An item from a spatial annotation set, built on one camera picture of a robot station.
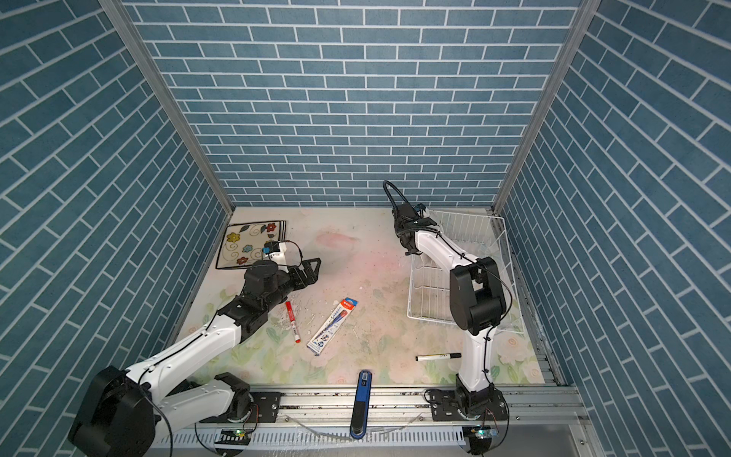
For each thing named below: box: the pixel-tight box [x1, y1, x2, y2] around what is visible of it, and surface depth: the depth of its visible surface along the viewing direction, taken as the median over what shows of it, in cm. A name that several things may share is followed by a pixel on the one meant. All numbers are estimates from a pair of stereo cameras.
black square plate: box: [215, 219, 288, 270], surface depth 108 cm
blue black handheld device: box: [350, 369, 373, 440], surface depth 75 cm
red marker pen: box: [285, 300, 302, 344], surface depth 90 cm
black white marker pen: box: [414, 352, 462, 361], surface depth 84 cm
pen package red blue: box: [306, 297, 358, 357], surface depth 88 cm
